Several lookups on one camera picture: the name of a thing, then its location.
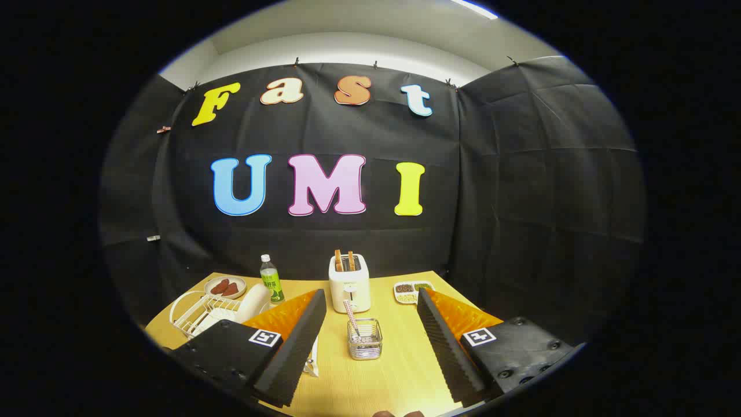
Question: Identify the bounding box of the white toaster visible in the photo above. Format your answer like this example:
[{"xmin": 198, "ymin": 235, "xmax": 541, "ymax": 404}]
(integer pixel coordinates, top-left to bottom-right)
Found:
[{"xmin": 328, "ymin": 254, "xmax": 372, "ymax": 314}]

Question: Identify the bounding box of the green label drink bottle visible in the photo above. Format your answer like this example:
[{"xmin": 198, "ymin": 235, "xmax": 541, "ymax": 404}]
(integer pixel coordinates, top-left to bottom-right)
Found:
[{"xmin": 259, "ymin": 254, "xmax": 285, "ymax": 304}]

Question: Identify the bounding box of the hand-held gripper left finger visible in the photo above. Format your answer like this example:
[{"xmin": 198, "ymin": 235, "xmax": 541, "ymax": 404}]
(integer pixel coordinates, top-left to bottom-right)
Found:
[{"xmin": 167, "ymin": 288, "xmax": 328, "ymax": 409}]

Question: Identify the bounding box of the spoon with red checkered handle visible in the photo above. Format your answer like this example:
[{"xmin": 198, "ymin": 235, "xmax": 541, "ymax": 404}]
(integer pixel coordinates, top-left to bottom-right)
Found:
[{"xmin": 343, "ymin": 299, "xmax": 362, "ymax": 348}]

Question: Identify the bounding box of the black backdrop cloth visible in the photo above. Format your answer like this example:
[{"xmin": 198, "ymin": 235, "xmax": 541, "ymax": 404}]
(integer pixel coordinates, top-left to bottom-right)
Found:
[{"xmin": 98, "ymin": 56, "xmax": 646, "ymax": 348}]

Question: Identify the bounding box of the small beige saucer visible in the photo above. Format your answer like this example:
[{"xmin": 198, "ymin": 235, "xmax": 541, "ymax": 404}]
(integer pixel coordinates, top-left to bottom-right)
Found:
[{"xmin": 204, "ymin": 276, "xmax": 247, "ymax": 299}]

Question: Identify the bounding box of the white plate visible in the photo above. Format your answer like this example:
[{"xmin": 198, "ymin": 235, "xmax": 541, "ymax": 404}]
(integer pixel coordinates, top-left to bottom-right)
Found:
[{"xmin": 232, "ymin": 283, "xmax": 272, "ymax": 325}]

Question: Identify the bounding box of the white wire dish rack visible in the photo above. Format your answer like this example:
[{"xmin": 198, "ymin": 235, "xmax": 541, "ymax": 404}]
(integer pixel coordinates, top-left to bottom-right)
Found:
[{"xmin": 170, "ymin": 290, "xmax": 320, "ymax": 378}]

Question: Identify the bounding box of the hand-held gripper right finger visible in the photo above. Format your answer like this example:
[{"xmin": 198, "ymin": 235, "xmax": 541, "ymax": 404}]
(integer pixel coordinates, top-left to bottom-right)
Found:
[{"xmin": 416, "ymin": 287, "xmax": 584, "ymax": 408}]

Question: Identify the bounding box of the metal wire basket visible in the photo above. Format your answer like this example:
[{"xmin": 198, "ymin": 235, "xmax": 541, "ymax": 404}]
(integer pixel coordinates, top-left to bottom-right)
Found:
[{"xmin": 347, "ymin": 318, "xmax": 383, "ymax": 361}]

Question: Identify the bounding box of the white divided dish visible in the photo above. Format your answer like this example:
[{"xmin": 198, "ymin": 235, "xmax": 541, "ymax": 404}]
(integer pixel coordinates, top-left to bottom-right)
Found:
[{"xmin": 394, "ymin": 281, "xmax": 436, "ymax": 305}]

